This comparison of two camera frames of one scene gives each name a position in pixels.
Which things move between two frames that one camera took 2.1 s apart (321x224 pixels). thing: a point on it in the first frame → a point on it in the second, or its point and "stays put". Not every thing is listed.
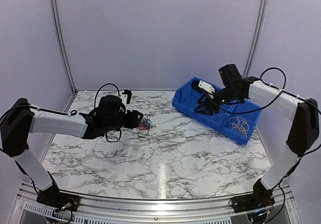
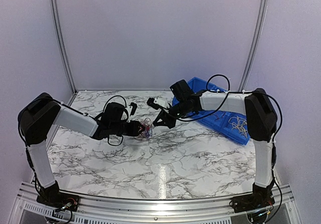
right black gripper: [209, 104] → [170, 124]
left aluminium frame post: [62, 43] stays put
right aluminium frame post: [258, 31] stays put
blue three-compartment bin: [239, 127] stays put
